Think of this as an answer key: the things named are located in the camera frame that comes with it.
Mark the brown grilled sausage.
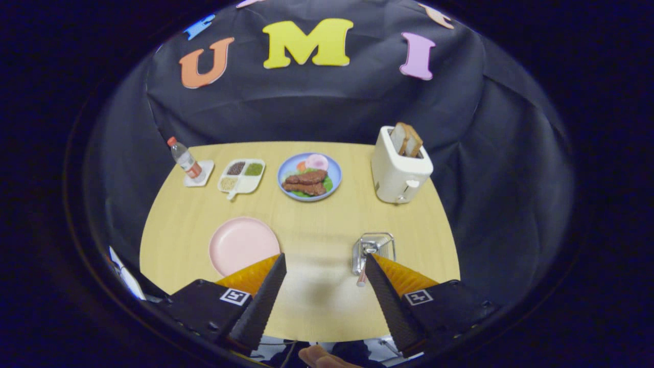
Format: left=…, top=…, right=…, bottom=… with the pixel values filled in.
left=282, top=181, right=326, bottom=196
left=285, top=170, right=328, bottom=185

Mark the pink plate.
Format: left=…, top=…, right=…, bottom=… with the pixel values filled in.
left=208, top=217, right=281, bottom=277

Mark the toast slice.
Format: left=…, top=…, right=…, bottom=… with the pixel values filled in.
left=401, top=123, right=424, bottom=157
left=390, top=125, right=409, bottom=154

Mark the white sheet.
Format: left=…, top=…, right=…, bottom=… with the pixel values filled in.
left=109, top=246, right=146, bottom=301

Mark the green lettuce leaf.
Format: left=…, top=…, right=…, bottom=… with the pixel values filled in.
left=286, top=174, right=334, bottom=198

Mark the metal wire basket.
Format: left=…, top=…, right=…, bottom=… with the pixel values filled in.
left=352, top=232, right=396, bottom=277

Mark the person's dark clothing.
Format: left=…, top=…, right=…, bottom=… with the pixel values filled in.
left=263, top=340, right=389, bottom=368

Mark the white divided tray with beans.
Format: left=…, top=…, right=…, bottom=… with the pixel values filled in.
left=218, top=158, right=266, bottom=201

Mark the spoon with red checked handle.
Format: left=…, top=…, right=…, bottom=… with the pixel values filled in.
left=353, top=240, right=376, bottom=288

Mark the black backdrop cloth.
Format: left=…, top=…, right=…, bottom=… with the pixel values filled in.
left=84, top=0, right=575, bottom=328

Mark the white square coaster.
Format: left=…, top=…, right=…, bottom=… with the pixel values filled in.
left=183, top=160, right=215, bottom=188

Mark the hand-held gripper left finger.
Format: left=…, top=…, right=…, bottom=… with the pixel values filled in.
left=166, top=252, right=288, bottom=357

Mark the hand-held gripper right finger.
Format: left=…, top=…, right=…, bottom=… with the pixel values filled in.
left=364, top=253, right=501, bottom=358

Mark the white toaster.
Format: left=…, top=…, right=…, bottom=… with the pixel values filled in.
left=371, top=126, right=434, bottom=204

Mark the clear water bottle red label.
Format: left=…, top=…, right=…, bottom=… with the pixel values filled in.
left=167, top=136, right=204, bottom=180

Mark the blue plate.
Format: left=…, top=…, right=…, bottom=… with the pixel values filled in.
left=277, top=152, right=342, bottom=202

